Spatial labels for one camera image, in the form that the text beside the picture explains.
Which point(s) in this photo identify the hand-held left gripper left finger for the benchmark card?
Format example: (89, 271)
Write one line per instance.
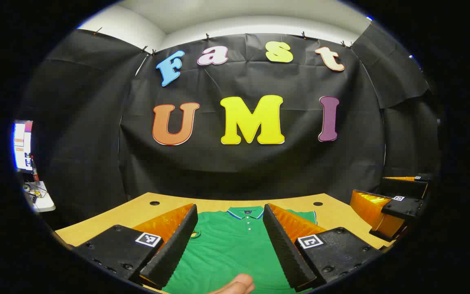
(174, 249)

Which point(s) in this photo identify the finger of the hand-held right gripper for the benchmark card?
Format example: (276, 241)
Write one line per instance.
(402, 187)
(402, 208)

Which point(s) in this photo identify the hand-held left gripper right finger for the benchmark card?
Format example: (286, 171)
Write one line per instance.
(284, 249)

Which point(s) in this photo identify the green T-shirt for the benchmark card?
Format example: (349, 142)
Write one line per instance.
(227, 253)

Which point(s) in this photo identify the black backdrop cloth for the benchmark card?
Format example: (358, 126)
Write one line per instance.
(259, 163)

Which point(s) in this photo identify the small white side table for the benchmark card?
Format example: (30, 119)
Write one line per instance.
(45, 206)

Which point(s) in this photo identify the red bottle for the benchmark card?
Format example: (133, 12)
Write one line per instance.
(35, 173)

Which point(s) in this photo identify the computer monitor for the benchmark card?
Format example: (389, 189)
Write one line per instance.
(23, 147)

